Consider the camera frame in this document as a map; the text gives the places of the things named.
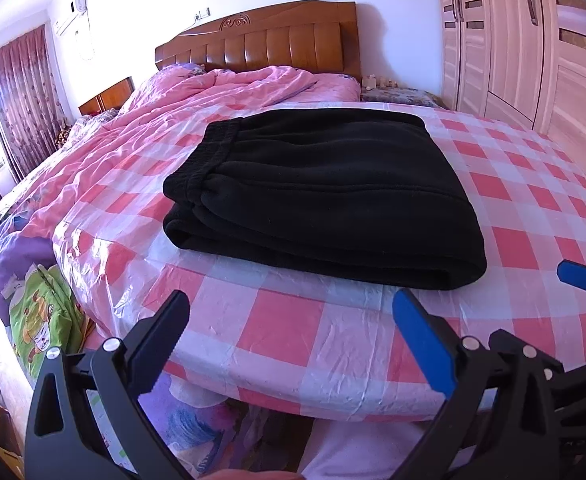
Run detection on black pants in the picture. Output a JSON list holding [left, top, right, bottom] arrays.
[[162, 107, 488, 292]]

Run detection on small white figurines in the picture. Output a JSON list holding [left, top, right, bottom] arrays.
[[363, 74, 399, 91]]

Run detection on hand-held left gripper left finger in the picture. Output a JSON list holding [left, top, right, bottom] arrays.
[[23, 289, 194, 480]]

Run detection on printed bed skirt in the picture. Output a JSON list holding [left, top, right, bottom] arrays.
[[138, 375, 314, 480]]

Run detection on nightstand with floral cloth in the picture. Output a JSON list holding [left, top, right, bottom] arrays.
[[360, 85, 448, 110]]

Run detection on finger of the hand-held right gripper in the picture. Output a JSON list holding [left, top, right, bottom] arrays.
[[543, 360, 586, 401], [557, 259, 586, 306]]

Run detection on purple bedding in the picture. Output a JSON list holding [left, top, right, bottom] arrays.
[[0, 215, 61, 331]]

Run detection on wooden nightstand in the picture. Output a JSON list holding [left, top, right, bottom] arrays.
[[78, 76, 135, 116]]

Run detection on maroon patterned curtain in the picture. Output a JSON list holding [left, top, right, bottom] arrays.
[[0, 25, 69, 241]]

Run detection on person's left hand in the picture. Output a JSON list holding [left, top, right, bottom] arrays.
[[208, 468, 299, 480]]

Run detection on pink quilt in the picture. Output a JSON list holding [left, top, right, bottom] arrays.
[[0, 64, 361, 261]]

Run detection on green cartoon bag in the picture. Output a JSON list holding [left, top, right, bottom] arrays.
[[8, 265, 94, 376]]

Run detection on wooden headboard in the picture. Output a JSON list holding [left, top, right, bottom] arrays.
[[154, 1, 363, 81]]

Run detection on pink checkered plastic sheet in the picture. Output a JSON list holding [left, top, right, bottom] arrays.
[[52, 101, 586, 418]]

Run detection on white air conditioner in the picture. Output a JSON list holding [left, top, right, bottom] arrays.
[[53, 0, 90, 36]]

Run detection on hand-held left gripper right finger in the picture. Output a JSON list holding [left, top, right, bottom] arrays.
[[390, 288, 560, 480]]

